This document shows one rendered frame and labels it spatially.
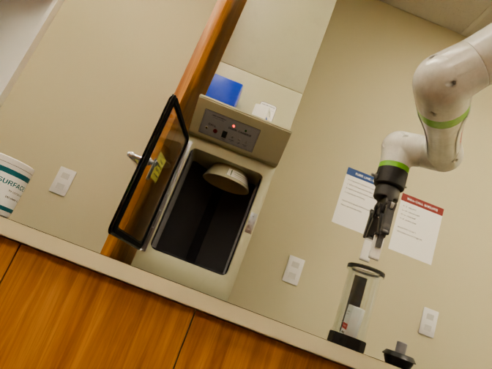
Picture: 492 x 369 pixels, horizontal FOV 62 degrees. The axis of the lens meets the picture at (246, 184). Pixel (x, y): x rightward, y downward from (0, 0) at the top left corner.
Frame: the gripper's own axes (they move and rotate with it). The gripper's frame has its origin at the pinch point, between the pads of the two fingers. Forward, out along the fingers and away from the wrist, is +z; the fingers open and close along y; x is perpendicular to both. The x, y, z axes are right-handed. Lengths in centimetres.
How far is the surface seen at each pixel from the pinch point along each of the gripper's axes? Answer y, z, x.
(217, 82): -4, -35, -62
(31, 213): -58, 23, -118
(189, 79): -6, -33, -71
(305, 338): 14.3, 29.9, -15.1
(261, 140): -8.4, -23.0, -41.8
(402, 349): 2.6, 23.5, 14.7
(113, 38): -57, -64, -122
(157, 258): -15, 23, -59
